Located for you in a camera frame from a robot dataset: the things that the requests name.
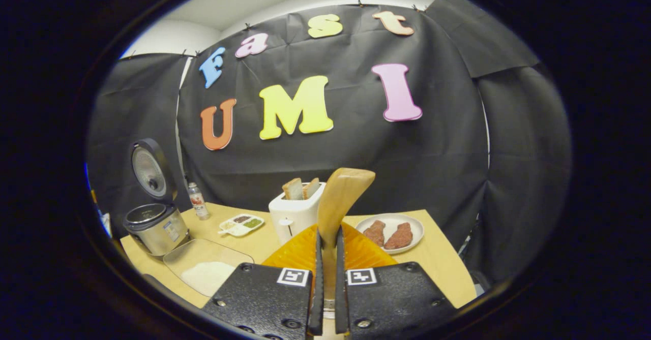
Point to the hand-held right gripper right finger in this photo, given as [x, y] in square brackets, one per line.
[391, 299]

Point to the wooden spoon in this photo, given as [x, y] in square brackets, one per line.
[341, 197]

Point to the black and silver rice cooker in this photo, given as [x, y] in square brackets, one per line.
[157, 230]

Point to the brown meat piece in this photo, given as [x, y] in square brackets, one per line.
[375, 233]
[399, 237]

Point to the white toaster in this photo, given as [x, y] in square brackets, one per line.
[292, 220]

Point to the white plate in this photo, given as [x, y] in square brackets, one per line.
[414, 228]

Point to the small clear bottle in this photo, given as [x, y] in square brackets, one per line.
[198, 203]

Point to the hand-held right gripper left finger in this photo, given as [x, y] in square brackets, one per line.
[264, 299]

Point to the white divided condiment dish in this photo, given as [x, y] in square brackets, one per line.
[241, 224]

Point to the clear plastic container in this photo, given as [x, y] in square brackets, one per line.
[203, 252]

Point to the black backdrop cloth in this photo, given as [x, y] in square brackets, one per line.
[356, 167]

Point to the toast slice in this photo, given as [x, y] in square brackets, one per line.
[293, 189]
[312, 187]

